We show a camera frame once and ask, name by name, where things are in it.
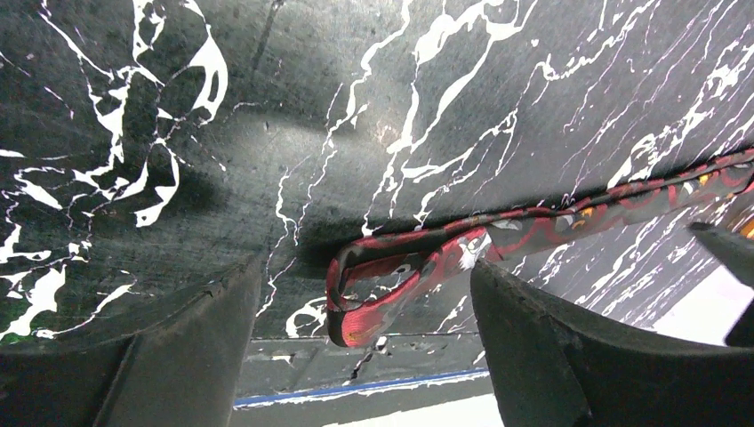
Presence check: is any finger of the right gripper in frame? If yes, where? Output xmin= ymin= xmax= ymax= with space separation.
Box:
xmin=687 ymin=222 xmax=753 ymax=348

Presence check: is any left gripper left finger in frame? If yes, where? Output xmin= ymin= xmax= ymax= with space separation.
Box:
xmin=1 ymin=257 xmax=262 ymax=426

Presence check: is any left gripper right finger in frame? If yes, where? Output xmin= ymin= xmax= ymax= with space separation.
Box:
xmin=470 ymin=261 xmax=753 ymax=426

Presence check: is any red patterned tie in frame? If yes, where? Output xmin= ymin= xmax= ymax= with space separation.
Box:
xmin=325 ymin=149 xmax=753 ymax=347

